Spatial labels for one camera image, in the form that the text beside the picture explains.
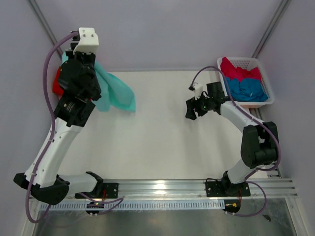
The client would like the blue t shirt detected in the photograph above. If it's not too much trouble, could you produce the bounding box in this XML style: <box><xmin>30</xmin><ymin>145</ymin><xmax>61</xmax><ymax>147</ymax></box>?
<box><xmin>224</xmin><ymin>77</ymin><xmax>268</xmax><ymax>102</ymax></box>

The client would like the teal t shirt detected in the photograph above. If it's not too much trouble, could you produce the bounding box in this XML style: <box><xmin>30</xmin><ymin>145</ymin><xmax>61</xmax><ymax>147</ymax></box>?
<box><xmin>61</xmin><ymin>52</ymin><xmax>136</xmax><ymax>113</ymax></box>

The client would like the white slotted cable duct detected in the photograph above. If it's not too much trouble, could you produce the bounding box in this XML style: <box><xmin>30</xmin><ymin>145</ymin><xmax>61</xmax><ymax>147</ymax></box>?
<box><xmin>50</xmin><ymin>199</ymin><xmax>225</xmax><ymax>212</ymax></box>

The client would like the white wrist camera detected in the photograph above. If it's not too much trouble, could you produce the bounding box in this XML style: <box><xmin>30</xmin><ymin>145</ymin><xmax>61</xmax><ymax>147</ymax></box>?
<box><xmin>189</xmin><ymin>82</ymin><xmax>204</xmax><ymax>100</ymax></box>
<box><xmin>73</xmin><ymin>28</ymin><xmax>99</xmax><ymax>55</ymax></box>

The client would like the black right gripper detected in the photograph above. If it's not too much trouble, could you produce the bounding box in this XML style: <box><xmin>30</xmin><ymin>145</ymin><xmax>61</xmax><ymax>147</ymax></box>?
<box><xmin>185</xmin><ymin>92</ymin><xmax>213</xmax><ymax>120</ymax></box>

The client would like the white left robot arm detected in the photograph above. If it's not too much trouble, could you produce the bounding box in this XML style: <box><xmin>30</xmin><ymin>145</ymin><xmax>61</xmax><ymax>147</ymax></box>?
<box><xmin>13</xmin><ymin>50</ymin><xmax>103</xmax><ymax>205</ymax></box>

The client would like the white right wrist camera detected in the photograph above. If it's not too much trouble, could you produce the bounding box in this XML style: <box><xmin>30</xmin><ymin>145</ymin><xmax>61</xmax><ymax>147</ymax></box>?
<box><xmin>189</xmin><ymin>82</ymin><xmax>204</xmax><ymax>100</ymax></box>

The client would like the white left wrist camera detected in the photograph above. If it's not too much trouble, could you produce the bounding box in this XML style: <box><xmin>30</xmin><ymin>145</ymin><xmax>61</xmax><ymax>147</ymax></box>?
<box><xmin>73</xmin><ymin>28</ymin><xmax>99</xmax><ymax>55</ymax></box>

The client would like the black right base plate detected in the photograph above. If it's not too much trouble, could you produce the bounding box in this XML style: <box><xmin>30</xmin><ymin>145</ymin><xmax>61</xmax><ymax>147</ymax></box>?
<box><xmin>205</xmin><ymin>178</ymin><xmax>251</xmax><ymax>197</ymax></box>

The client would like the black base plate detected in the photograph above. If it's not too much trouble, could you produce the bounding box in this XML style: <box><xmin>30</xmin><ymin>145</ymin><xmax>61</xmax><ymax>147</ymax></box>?
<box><xmin>83</xmin><ymin>182</ymin><xmax>119</xmax><ymax>199</ymax></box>
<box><xmin>205</xmin><ymin>178</ymin><xmax>251</xmax><ymax>197</ymax></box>

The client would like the red folded t shirt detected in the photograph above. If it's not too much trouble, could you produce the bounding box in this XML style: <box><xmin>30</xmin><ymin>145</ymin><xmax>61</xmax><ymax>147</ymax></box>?
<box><xmin>52</xmin><ymin>67</ymin><xmax>63</xmax><ymax>97</ymax></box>

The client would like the white plastic basket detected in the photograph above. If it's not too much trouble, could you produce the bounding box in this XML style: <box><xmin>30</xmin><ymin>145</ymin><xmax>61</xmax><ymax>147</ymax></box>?
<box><xmin>217</xmin><ymin>57</ymin><xmax>275</xmax><ymax>109</ymax></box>

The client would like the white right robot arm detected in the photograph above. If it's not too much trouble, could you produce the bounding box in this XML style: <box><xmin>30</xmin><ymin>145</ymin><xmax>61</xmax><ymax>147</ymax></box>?
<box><xmin>185</xmin><ymin>82</ymin><xmax>280</xmax><ymax>197</ymax></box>

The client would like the aluminium mounting rail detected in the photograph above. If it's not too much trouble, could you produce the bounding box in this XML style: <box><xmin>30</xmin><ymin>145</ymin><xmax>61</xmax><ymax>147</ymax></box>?
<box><xmin>28</xmin><ymin>178</ymin><xmax>298</xmax><ymax>202</ymax></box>

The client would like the magenta t shirt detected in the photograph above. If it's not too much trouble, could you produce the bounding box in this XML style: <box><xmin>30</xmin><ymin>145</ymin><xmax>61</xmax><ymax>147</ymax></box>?
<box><xmin>220</xmin><ymin>57</ymin><xmax>261</xmax><ymax>82</ymax></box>

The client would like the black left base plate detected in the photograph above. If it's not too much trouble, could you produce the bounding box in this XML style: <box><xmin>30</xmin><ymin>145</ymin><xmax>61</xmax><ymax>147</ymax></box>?
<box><xmin>83</xmin><ymin>182</ymin><xmax>119</xmax><ymax>199</ymax></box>

